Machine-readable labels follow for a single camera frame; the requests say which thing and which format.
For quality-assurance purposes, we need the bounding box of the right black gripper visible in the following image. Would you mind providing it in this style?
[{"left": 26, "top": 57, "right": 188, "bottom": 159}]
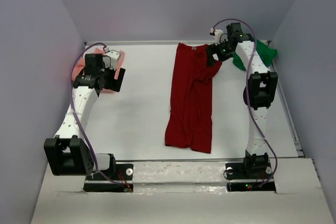
[{"left": 205, "top": 39, "right": 234, "bottom": 67}]

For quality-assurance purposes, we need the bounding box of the green t shirt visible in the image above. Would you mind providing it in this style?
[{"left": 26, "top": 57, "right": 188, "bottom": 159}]
[{"left": 233, "top": 40, "right": 278, "bottom": 71}]

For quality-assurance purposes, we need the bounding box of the red t shirt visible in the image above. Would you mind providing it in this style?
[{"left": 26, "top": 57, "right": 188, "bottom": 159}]
[{"left": 165, "top": 43, "right": 222, "bottom": 153}]

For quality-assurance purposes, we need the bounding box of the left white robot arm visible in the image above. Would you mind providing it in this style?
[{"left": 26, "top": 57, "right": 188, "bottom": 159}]
[{"left": 44, "top": 50, "right": 125, "bottom": 179}]

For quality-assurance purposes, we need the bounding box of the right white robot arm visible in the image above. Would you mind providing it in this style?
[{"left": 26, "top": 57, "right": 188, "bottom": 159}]
[{"left": 206, "top": 19, "right": 278, "bottom": 182}]

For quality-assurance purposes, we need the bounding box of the pink folded t shirt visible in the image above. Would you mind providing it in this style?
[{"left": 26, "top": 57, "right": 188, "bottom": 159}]
[{"left": 71, "top": 48, "right": 125, "bottom": 94}]

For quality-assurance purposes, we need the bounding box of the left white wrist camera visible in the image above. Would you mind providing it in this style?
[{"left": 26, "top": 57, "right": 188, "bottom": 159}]
[{"left": 102, "top": 47, "right": 122, "bottom": 70}]

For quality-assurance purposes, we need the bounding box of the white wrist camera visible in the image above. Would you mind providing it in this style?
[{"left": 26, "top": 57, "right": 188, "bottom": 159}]
[
  {"left": 209, "top": 28, "right": 228, "bottom": 46},
  {"left": 102, "top": 47, "right": 122, "bottom": 70}
]

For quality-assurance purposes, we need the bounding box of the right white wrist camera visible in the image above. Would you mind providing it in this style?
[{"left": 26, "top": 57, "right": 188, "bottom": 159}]
[{"left": 209, "top": 28, "right": 228, "bottom": 46}]

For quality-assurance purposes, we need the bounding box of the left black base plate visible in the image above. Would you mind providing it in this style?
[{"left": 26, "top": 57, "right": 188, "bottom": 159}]
[{"left": 83, "top": 163, "right": 134, "bottom": 193}]

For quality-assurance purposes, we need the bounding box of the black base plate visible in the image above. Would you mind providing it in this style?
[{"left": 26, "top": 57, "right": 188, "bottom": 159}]
[
  {"left": 83, "top": 163, "right": 134, "bottom": 193},
  {"left": 223, "top": 162, "right": 276, "bottom": 192}
]

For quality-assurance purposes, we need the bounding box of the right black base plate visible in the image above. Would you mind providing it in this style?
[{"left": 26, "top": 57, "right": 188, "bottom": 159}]
[{"left": 223, "top": 162, "right": 276, "bottom": 192}]

